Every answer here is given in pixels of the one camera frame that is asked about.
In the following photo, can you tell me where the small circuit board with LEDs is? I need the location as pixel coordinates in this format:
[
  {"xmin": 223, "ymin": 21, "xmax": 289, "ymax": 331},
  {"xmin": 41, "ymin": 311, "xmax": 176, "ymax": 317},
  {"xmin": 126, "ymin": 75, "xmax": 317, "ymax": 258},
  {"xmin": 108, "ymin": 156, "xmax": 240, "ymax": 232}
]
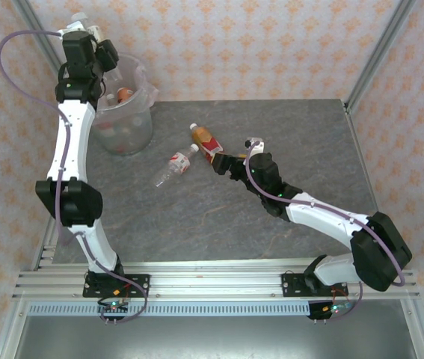
[
  {"xmin": 322, "ymin": 301, "xmax": 353, "ymax": 315},
  {"xmin": 97, "ymin": 297, "xmax": 130, "ymax": 313}
]

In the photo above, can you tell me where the slotted grey cable duct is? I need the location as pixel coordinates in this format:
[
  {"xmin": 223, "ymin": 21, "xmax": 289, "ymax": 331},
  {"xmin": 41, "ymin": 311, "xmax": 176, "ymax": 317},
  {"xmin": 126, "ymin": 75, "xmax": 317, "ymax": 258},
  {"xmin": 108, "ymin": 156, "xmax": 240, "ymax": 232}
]
[{"xmin": 27, "ymin": 301, "xmax": 313, "ymax": 317}]

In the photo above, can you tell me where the clear plastic bin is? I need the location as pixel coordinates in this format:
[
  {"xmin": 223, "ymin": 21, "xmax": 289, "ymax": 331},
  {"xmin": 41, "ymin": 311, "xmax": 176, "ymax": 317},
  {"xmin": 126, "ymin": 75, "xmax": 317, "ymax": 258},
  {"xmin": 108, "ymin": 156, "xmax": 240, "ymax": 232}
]
[{"xmin": 92, "ymin": 53, "xmax": 156, "ymax": 157}]

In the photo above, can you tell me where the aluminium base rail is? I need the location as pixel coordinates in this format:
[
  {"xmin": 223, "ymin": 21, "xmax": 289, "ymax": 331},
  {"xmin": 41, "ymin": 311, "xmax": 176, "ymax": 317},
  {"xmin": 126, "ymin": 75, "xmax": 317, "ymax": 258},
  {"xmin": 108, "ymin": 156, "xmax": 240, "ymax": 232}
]
[{"xmin": 12, "ymin": 260, "xmax": 421, "ymax": 301}]

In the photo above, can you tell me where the yellow red tea bottle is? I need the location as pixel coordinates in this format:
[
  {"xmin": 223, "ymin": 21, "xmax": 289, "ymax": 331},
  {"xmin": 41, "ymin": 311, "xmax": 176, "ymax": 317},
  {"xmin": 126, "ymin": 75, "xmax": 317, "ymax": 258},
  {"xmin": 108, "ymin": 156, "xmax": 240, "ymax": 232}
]
[{"xmin": 189, "ymin": 123, "xmax": 223, "ymax": 165}]

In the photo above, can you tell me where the clear plastic bag liner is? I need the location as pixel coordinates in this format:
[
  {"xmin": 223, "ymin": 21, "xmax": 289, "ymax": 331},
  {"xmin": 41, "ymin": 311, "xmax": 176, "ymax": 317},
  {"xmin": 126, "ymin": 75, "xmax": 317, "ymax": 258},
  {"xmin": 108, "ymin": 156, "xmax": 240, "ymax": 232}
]
[{"xmin": 95, "ymin": 54, "xmax": 160, "ymax": 126}]

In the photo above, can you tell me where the aluminium frame post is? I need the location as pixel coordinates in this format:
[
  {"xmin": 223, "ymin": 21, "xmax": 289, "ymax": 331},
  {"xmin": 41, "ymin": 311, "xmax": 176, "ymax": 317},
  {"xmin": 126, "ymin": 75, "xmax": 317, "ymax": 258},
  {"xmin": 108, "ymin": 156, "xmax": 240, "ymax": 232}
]
[
  {"xmin": 11, "ymin": 0, "xmax": 65, "ymax": 72},
  {"xmin": 345, "ymin": 0, "xmax": 419, "ymax": 113}
]

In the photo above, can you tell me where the clear bottle red white label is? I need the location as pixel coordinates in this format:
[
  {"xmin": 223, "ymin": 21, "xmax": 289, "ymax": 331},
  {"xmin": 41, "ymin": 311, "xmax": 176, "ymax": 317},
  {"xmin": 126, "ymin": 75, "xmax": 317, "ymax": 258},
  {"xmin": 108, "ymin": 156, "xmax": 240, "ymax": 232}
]
[{"xmin": 153, "ymin": 144, "xmax": 200, "ymax": 188}]

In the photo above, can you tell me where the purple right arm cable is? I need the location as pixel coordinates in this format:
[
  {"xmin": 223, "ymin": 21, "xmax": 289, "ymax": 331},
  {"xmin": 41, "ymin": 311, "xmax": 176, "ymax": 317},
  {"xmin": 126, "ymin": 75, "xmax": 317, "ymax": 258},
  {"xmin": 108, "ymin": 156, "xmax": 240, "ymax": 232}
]
[{"xmin": 243, "ymin": 140, "xmax": 407, "ymax": 323}]

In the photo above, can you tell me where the brown coffee drink bottle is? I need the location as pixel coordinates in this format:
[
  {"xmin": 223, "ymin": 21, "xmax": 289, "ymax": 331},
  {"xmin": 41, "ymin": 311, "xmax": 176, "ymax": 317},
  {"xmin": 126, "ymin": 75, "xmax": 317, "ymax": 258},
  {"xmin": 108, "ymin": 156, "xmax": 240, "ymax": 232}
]
[{"xmin": 116, "ymin": 86, "xmax": 135, "ymax": 105}]

